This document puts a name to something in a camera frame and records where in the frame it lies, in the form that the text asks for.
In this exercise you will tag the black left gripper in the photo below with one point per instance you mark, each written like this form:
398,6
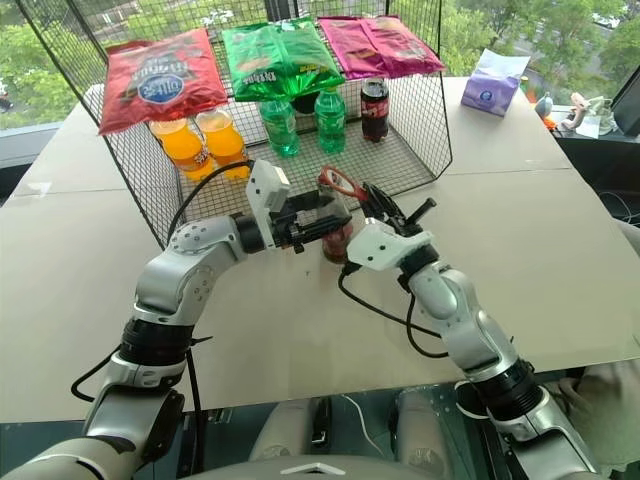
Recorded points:
287,227

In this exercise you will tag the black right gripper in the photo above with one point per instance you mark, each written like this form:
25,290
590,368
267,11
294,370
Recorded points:
400,223

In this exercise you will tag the glass bottle with red drink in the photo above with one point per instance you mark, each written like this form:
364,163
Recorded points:
336,247

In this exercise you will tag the red bottle opener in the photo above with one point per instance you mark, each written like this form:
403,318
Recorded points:
350,186

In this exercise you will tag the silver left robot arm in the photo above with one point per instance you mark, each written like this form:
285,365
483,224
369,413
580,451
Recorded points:
170,270

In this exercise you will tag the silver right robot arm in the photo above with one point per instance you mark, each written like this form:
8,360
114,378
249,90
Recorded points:
450,300

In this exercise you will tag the dark cola bottle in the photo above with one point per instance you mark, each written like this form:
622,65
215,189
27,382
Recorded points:
375,112

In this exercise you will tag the green soda bottle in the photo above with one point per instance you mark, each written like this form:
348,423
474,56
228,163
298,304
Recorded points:
330,122
280,127

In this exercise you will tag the orange soda bottle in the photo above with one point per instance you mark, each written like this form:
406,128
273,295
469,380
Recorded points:
182,150
222,140

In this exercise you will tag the purple tissue pack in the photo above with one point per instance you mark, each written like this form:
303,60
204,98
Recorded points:
487,92

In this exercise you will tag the magenta chip bag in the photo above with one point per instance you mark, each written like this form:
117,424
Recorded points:
380,45

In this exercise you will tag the green chip bag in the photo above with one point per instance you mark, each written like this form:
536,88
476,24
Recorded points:
280,60

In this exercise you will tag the blue bird figurine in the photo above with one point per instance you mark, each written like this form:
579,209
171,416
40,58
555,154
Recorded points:
544,105

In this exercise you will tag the pink toy figure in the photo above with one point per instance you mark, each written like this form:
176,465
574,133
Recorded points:
575,112

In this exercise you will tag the red chip bag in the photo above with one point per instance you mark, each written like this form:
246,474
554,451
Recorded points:
160,82

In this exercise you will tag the grey rounded shape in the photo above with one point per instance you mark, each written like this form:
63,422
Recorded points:
285,430
422,430

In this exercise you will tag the grey robot torso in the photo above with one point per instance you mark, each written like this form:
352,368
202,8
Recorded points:
320,471

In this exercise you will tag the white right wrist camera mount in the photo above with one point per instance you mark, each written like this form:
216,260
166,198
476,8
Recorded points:
382,245

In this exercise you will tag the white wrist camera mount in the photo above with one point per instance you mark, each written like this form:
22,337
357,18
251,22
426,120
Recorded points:
382,245
265,190

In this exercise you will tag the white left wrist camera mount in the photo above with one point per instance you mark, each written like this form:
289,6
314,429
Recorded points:
265,190

